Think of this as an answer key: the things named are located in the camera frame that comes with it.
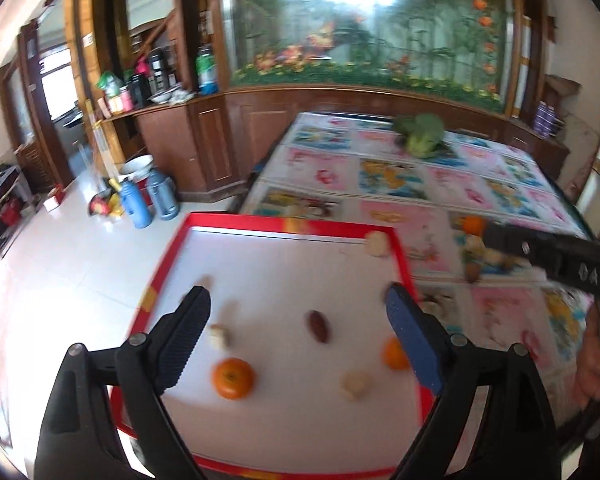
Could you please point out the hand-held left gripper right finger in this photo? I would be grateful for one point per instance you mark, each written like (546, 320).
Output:
(415, 340)

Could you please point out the white and red box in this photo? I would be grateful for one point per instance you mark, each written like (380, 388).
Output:
(52, 202)

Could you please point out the red tray with white inside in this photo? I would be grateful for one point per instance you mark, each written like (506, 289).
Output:
(280, 285)

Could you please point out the artificial flower glass display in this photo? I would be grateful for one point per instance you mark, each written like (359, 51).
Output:
(380, 35)

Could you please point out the green bok choy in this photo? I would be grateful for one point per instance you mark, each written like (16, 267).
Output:
(422, 132)

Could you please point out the light blue thermos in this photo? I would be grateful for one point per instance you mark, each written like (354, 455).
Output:
(137, 205)

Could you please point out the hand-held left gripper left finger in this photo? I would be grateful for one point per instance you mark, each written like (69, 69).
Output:
(180, 345)

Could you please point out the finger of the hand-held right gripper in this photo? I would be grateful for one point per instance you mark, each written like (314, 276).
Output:
(517, 245)

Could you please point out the orange mandarin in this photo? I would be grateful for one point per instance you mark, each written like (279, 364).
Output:
(473, 225)
(233, 377)
(394, 352)

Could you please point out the wooden square column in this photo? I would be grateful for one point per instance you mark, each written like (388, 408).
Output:
(80, 60)

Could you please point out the white basin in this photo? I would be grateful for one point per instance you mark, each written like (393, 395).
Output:
(137, 164)

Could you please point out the red dustpan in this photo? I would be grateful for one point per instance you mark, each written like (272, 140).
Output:
(105, 206)

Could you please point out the green snack bag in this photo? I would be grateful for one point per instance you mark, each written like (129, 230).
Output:
(107, 84)

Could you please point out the pink bottle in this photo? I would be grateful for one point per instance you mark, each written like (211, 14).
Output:
(126, 98)

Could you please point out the person's right hand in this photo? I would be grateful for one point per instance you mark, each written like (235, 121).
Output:
(591, 365)

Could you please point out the colourful printed tablecloth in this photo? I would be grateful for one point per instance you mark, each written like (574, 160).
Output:
(505, 310)

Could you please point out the dark teal thermos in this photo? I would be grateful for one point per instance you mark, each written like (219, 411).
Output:
(163, 197)

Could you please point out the green labelled plastic bottle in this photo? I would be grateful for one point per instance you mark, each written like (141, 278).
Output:
(206, 71)

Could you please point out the white bowl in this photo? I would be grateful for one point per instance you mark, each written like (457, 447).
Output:
(165, 96)

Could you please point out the dark red date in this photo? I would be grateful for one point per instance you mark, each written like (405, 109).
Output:
(317, 326)
(472, 272)

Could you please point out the wooden partition cabinet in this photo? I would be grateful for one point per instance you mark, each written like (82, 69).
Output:
(260, 125)

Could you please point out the purple spray can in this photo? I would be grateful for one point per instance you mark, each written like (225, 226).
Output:
(542, 116)
(555, 120)

